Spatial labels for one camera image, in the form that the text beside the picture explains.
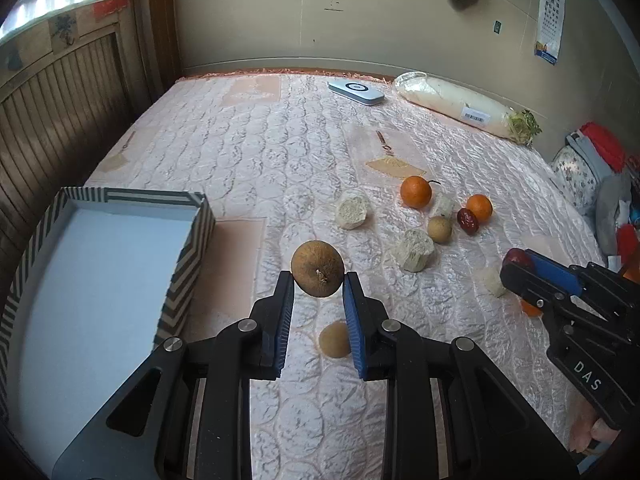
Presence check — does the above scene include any brown longan fruit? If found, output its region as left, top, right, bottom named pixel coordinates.
left=291, top=240, right=345, bottom=298

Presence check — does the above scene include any right human hand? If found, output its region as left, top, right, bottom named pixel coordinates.
left=568, top=404, right=620, bottom=453

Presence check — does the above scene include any brown longan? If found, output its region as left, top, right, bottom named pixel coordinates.
left=426, top=216, right=452, bottom=245
left=318, top=321, right=352, bottom=359

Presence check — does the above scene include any small orange tangerine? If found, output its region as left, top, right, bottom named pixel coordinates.
left=465, top=194, right=494, bottom=223

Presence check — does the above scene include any pile of clothes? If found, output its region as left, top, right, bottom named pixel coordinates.
left=551, top=122, right=639, bottom=276

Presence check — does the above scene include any striped cardboard box tray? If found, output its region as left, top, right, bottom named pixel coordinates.
left=1, top=186, right=215, bottom=474

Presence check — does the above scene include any eye chart poster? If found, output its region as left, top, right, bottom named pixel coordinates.
left=534, top=0, right=565, bottom=65

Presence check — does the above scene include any large orange with stem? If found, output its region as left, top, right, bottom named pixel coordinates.
left=399, top=176, right=440, bottom=209

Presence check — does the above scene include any white blue flat device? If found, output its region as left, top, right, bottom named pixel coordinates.
left=328, top=79, right=385, bottom=106

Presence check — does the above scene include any dark red jujube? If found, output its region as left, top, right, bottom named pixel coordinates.
left=457, top=208, right=480, bottom=236

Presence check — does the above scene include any pink quilted bedspread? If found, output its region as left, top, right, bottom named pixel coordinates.
left=81, top=70, right=609, bottom=480

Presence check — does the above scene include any wrapped white daikon radish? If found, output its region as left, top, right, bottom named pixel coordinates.
left=394, top=72, right=541, bottom=146

